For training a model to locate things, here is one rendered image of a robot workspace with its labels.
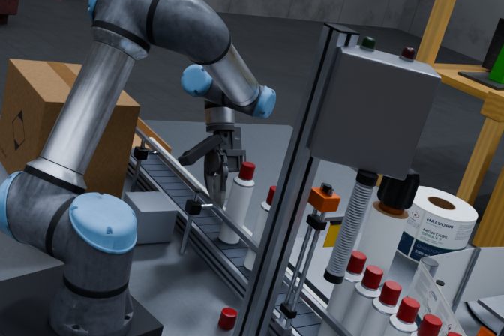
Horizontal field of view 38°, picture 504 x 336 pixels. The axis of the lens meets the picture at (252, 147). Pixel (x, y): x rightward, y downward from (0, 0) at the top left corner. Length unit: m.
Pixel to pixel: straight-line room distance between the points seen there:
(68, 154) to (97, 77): 0.15
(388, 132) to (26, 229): 0.64
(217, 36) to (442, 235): 0.89
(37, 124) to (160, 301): 0.51
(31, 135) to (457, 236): 1.10
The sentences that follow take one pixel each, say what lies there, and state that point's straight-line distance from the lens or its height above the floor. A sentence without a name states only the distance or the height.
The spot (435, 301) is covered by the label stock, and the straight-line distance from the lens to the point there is 1.47.
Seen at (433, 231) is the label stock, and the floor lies 0.98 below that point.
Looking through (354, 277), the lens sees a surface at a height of 1.04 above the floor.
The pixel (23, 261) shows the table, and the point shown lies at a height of 0.83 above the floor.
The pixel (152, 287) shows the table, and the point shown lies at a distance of 1.61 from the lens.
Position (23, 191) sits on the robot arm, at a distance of 1.33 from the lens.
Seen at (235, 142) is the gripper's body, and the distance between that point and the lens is 1.82.
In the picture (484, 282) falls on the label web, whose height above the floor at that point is 0.97.
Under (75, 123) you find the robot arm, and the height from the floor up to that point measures 1.21.
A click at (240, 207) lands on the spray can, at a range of 1.70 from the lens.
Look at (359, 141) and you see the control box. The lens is 1.22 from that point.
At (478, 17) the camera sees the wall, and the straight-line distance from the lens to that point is 12.32.
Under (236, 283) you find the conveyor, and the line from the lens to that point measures 1.65.
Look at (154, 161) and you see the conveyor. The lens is 2.11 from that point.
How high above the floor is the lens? 1.68
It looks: 19 degrees down
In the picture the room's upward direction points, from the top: 15 degrees clockwise
